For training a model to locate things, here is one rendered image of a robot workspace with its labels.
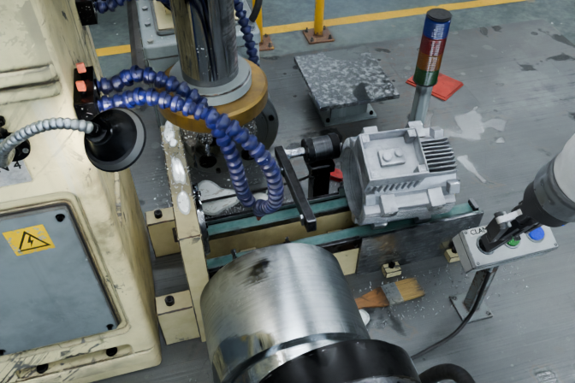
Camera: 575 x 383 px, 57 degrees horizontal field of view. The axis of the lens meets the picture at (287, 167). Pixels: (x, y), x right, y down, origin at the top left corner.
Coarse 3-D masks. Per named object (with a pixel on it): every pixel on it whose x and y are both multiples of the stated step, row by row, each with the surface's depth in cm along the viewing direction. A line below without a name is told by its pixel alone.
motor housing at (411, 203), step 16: (432, 144) 110; (448, 144) 110; (352, 160) 121; (432, 160) 108; (448, 160) 110; (352, 176) 123; (432, 176) 109; (448, 176) 110; (352, 192) 122; (384, 192) 108; (400, 192) 109; (416, 192) 110; (352, 208) 120; (368, 208) 109; (400, 208) 109; (416, 208) 111; (448, 208) 113
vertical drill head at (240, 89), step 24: (192, 0) 71; (216, 0) 72; (192, 24) 74; (216, 24) 75; (192, 48) 77; (216, 48) 77; (168, 72) 88; (192, 72) 80; (216, 72) 80; (240, 72) 84; (216, 96) 80; (240, 96) 83; (264, 96) 85; (168, 120) 83; (192, 120) 80; (240, 120) 82; (192, 144) 88
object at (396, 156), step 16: (416, 128) 107; (368, 144) 106; (384, 144) 108; (400, 144) 108; (416, 144) 107; (368, 160) 106; (384, 160) 105; (400, 160) 106; (416, 160) 107; (368, 176) 102; (384, 176) 105; (400, 176) 102; (416, 176) 104
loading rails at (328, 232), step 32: (224, 224) 119; (256, 224) 119; (288, 224) 121; (320, 224) 124; (352, 224) 128; (416, 224) 118; (448, 224) 119; (224, 256) 112; (352, 256) 119; (384, 256) 121; (416, 256) 124; (448, 256) 125
